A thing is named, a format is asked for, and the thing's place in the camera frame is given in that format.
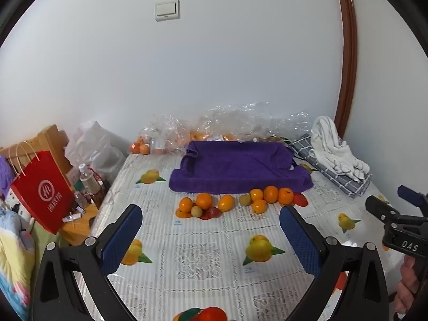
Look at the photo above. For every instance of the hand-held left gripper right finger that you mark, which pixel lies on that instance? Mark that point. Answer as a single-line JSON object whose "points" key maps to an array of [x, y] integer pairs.
{"points": [[299, 240]]}

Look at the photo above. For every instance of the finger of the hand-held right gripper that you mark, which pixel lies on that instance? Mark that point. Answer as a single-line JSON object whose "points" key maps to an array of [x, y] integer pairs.
{"points": [[379, 207], [409, 194]]}

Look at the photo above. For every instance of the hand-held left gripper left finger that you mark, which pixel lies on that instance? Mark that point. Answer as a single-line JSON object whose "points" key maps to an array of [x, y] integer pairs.
{"points": [[122, 240]]}

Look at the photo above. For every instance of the small yellow-green plum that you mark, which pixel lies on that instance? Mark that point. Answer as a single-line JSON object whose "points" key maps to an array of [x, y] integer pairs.
{"points": [[196, 211]]}

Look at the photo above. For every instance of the large orange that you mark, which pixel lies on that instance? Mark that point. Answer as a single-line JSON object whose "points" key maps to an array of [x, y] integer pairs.
{"points": [[204, 200]]}

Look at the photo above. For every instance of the person's right hand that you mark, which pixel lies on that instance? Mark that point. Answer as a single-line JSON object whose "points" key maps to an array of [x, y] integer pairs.
{"points": [[406, 284]]}

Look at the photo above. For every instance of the grey checkered cloth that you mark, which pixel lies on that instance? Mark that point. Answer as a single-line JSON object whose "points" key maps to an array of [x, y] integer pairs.
{"points": [[347, 184]]}

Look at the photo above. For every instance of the dark red plum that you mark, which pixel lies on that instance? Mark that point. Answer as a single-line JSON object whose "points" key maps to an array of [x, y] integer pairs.
{"points": [[300, 200], [214, 212]]}

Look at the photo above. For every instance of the orange cardboard box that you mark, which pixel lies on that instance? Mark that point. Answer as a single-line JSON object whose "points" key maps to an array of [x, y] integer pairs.
{"points": [[80, 222]]}

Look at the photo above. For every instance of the green plum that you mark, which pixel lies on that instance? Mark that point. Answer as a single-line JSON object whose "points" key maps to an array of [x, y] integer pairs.
{"points": [[245, 200]]}

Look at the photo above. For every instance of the clear bottle with white cap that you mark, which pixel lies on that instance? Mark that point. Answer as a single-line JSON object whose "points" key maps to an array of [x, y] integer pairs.
{"points": [[87, 179]]}

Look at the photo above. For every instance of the white striped towel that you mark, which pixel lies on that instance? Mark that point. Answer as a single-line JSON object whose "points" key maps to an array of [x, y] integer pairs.
{"points": [[329, 143]]}

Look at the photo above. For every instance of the yellow-orange citrus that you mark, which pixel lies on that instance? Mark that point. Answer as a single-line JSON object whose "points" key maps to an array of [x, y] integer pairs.
{"points": [[225, 202]]}

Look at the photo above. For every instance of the red paper bag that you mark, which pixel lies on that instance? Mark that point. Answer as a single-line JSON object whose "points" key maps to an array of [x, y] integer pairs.
{"points": [[41, 194]]}

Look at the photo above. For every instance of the purple towel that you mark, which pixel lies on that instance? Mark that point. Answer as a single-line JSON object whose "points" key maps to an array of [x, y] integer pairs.
{"points": [[240, 167]]}

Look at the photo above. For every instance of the pile of bagged tangerines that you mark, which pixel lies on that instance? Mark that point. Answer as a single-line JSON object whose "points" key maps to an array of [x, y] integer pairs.
{"points": [[140, 147]]}

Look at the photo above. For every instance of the white plastic bag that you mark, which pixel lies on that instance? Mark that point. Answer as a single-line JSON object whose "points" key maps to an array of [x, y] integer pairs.
{"points": [[97, 147]]}

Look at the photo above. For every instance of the colourful blanket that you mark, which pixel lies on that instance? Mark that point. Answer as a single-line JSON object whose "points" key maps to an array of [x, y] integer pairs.
{"points": [[13, 260]]}

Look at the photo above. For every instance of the pile of bagged kumquats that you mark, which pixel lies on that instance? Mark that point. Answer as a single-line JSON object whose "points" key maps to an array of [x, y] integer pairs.
{"points": [[200, 136]]}

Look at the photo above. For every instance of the brown wooden door frame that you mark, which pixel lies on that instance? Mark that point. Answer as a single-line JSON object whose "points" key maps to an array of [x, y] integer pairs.
{"points": [[347, 57]]}

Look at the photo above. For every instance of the white light switch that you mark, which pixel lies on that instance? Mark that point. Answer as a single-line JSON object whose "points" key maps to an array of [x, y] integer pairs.
{"points": [[167, 10]]}

